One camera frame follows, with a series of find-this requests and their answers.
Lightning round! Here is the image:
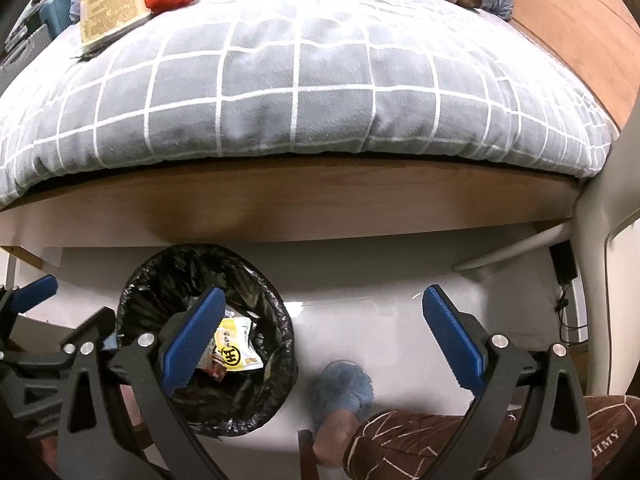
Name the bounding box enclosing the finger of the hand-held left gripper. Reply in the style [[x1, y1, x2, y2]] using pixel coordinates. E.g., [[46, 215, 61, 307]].
[[0, 307, 117, 367], [0, 275, 59, 318]]

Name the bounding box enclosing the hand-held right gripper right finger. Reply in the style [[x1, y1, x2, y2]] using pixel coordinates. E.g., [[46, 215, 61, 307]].
[[422, 285, 592, 480]]

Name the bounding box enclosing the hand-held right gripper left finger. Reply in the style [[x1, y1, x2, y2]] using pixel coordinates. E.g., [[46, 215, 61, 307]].
[[57, 287, 231, 480]]

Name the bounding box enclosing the yellow packet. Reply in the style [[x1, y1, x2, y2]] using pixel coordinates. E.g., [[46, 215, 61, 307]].
[[212, 316, 263, 372]]

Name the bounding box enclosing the trash bin with black bag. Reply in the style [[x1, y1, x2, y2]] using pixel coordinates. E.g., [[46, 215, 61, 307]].
[[116, 243, 299, 436]]

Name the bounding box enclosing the brown cookie box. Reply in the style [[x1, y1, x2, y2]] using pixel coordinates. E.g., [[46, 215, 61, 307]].
[[77, 0, 153, 58]]

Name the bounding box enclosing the person's right leg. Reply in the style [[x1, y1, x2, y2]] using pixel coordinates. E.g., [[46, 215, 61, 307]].
[[312, 395, 640, 480]]

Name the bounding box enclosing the blue slipper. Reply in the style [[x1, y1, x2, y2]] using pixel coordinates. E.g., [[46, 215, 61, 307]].
[[312, 360, 375, 428]]

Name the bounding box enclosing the black power adapter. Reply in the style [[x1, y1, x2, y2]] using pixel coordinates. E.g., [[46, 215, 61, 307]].
[[550, 242, 579, 281]]

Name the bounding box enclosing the beige plastic chair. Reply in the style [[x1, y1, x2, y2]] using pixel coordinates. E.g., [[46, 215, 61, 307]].
[[452, 165, 640, 396]]

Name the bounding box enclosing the grey suitcase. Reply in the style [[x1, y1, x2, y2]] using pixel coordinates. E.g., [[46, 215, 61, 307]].
[[0, 25, 56, 86]]

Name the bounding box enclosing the teal suitcase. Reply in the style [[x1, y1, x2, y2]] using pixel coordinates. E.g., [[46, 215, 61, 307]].
[[30, 0, 83, 41]]

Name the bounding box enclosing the grey checked mattress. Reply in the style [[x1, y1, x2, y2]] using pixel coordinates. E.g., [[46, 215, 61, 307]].
[[0, 0, 621, 206]]

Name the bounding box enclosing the black cable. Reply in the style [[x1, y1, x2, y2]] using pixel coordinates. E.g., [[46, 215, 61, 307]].
[[556, 280, 593, 346]]

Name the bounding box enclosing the wooden bed frame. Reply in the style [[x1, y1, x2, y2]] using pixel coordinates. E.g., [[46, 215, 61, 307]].
[[0, 0, 640, 267]]

